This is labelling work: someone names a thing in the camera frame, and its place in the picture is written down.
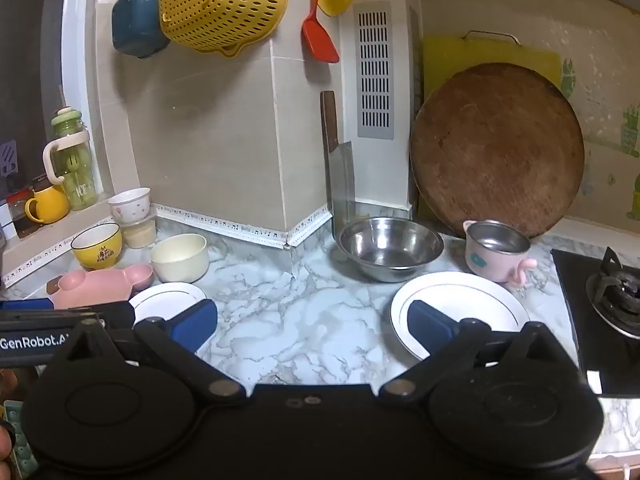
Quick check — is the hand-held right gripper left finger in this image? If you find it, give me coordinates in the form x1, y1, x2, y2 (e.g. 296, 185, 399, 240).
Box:
47, 299, 248, 408

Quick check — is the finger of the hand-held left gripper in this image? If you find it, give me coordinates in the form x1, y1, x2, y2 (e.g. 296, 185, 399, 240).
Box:
0, 298, 55, 312

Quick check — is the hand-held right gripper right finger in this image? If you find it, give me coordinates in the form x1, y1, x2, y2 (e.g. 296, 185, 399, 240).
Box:
379, 300, 586, 407

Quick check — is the small white plate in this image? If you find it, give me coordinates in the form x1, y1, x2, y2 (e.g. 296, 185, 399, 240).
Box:
128, 282, 207, 327

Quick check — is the large white plate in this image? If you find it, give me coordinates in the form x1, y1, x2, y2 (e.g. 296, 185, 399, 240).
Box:
390, 272, 531, 362

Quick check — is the cream bowl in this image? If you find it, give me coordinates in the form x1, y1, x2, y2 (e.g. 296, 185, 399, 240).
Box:
150, 233, 209, 284

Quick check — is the pink bear-shaped plate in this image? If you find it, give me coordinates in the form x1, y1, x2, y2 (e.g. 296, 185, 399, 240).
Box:
46, 264, 154, 310

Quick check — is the stainless steel bowl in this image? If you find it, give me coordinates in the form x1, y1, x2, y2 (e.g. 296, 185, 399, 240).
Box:
335, 217, 445, 284

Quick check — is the pink cup with steel liner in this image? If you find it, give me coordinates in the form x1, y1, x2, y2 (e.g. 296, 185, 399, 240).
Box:
462, 219, 539, 287

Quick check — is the person's left hand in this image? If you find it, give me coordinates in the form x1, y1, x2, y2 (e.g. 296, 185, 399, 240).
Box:
0, 421, 16, 465

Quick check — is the yellow bowl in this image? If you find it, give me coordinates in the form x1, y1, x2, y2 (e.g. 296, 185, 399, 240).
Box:
70, 223, 124, 270

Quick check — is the dark glass jar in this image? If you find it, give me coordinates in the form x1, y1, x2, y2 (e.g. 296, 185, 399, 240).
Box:
6, 189, 37, 239

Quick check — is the music note trim strip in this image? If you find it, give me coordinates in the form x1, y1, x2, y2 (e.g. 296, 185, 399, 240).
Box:
0, 203, 334, 287

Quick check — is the yellow mug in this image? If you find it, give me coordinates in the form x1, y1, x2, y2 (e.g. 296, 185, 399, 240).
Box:
24, 184, 70, 224

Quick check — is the white bowl with hearts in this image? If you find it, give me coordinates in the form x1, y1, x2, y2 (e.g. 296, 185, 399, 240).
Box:
108, 187, 152, 224

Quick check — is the purple plastic holder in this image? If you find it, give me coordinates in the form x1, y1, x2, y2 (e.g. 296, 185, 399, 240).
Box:
0, 141, 19, 177

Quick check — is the black gas stove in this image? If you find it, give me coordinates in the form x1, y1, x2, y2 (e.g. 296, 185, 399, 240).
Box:
551, 246, 640, 397

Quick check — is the round wooden cutting board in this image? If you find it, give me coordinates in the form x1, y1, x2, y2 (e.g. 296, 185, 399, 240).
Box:
409, 63, 585, 239

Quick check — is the yellow plastic cutting board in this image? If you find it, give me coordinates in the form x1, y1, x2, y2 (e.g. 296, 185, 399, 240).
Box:
416, 31, 561, 224

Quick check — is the blue plastic basin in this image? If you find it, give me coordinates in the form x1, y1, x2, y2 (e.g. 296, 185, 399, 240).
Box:
111, 0, 172, 59

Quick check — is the orange-red spatula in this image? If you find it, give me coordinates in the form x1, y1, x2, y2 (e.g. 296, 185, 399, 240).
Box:
301, 0, 340, 64

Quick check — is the yellow plastic colander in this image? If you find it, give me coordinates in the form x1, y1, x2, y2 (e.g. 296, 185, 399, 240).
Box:
158, 0, 291, 57

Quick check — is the green bottle with white handle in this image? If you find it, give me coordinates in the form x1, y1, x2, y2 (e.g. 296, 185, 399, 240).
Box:
42, 106, 99, 212

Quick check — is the cleaver with wooden handle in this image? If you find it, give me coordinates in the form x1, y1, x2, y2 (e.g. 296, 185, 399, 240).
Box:
320, 90, 355, 233

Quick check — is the green plant wall sticker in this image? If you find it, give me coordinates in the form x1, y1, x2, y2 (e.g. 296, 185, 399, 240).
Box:
559, 56, 640, 202

